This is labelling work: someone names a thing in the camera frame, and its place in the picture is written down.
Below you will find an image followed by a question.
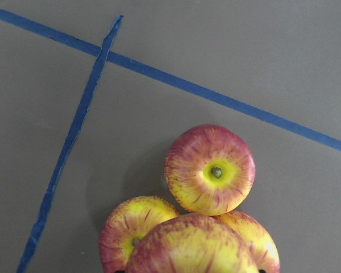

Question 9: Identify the apple toward left arm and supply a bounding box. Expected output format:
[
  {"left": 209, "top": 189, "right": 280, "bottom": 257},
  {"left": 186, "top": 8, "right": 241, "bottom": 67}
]
[{"left": 214, "top": 210, "right": 280, "bottom": 273}]

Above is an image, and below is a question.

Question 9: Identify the apple nearest table edge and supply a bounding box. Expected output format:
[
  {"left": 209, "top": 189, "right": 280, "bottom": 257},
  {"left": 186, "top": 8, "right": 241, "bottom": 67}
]
[{"left": 164, "top": 125, "right": 256, "bottom": 216}]

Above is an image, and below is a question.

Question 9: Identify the apple nearest robot base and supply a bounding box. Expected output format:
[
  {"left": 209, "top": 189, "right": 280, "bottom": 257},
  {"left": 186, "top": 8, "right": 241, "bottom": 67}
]
[{"left": 98, "top": 196, "right": 180, "bottom": 272}]

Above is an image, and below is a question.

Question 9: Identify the lone red yellow apple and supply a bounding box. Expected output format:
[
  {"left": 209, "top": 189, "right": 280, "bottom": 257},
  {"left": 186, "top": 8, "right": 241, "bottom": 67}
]
[{"left": 125, "top": 213, "right": 258, "bottom": 272}]

